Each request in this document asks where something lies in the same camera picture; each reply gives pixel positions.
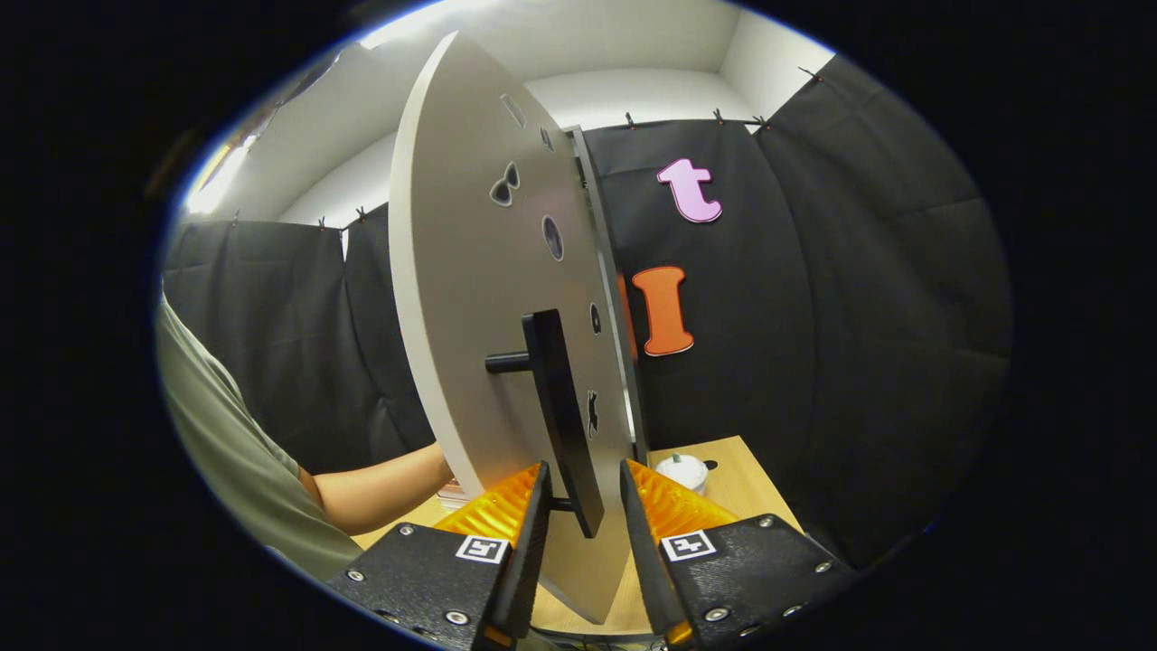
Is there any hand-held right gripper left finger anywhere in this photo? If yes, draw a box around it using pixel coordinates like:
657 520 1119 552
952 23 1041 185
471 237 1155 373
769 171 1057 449
325 461 552 651

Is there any black backdrop cloth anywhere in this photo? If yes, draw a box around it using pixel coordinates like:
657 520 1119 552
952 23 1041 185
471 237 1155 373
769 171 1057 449
161 54 1013 571

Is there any beige cabinet door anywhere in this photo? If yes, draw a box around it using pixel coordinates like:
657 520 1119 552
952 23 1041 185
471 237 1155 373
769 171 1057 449
389 32 638 625

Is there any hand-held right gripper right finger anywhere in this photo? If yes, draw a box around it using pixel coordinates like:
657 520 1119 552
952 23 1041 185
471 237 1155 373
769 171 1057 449
619 458 860 650

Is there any small white round container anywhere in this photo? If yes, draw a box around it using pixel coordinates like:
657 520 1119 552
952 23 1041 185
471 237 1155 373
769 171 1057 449
654 452 708 495

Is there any narrow ceiling light panel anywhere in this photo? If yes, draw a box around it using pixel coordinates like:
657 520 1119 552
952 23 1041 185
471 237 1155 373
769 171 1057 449
185 136 256 216

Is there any row of black cloth clips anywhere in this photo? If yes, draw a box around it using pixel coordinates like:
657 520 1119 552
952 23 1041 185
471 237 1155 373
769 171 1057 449
226 65 823 231

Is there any black cabinet door handle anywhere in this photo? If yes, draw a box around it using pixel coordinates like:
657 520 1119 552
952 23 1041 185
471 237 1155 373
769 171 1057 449
485 309 605 540

